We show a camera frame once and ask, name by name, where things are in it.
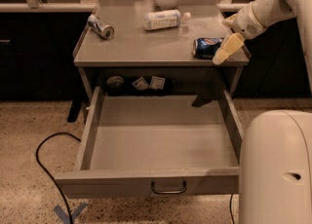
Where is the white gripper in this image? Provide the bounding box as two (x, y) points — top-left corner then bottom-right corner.
(213, 2), (266, 65)

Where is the blue pepsi can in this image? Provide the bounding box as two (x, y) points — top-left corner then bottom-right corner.
(192, 38), (223, 59)

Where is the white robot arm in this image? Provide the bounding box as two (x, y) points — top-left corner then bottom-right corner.
(213, 0), (312, 224)

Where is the silver soda can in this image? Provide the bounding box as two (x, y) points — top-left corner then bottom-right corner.
(87, 15), (114, 40)

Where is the open grey top drawer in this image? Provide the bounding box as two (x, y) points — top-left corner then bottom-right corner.
(56, 89), (243, 199)

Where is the white plastic bottle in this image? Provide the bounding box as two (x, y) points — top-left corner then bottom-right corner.
(143, 10), (191, 31)

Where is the white paper tag right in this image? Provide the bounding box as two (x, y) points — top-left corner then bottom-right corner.
(150, 76), (166, 90)

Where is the white paper tag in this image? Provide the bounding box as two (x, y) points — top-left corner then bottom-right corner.
(133, 77), (149, 91)
(150, 76), (166, 90)

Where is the grey metal cabinet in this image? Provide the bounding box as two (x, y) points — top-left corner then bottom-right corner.
(72, 0), (252, 105)

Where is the white paper tag left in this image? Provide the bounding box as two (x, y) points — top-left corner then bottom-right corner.
(133, 77), (149, 91)

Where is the round dark object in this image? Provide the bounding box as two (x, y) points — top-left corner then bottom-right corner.
(105, 76), (125, 94)

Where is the blue tape cross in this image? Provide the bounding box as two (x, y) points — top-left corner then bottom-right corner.
(54, 203), (88, 224)

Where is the black drawer handle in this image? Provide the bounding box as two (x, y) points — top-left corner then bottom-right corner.
(151, 181), (187, 195)

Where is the black floor cable right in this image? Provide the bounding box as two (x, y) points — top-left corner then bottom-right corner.
(228, 194), (236, 224)

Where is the black floor cable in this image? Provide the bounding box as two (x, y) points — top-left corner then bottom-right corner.
(35, 131), (82, 224)
(228, 194), (236, 224)

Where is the black floor cable left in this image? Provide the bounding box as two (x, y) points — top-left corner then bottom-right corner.
(35, 131), (82, 224)

